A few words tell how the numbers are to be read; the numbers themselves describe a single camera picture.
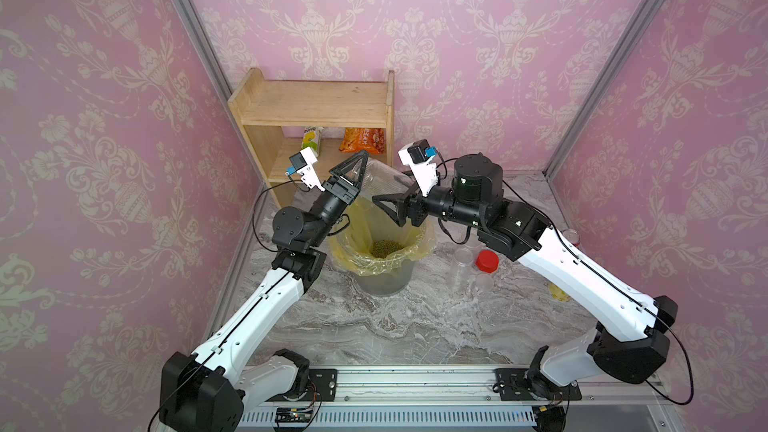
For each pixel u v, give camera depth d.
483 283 0.92
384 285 0.92
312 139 0.95
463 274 0.87
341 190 0.53
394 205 0.52
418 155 0.48
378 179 0.62
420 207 0.52
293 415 0.72
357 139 0.96
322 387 0.74
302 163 0.56
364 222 0.57
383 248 0.97
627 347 0.41
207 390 0.37
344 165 0.53
